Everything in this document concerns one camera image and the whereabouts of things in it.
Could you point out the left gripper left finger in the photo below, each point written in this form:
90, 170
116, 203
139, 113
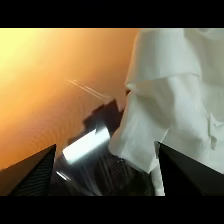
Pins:
31, 178

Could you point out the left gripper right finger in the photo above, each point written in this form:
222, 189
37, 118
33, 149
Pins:
190, 176

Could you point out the white shirt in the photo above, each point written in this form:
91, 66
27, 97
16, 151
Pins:
170, 110

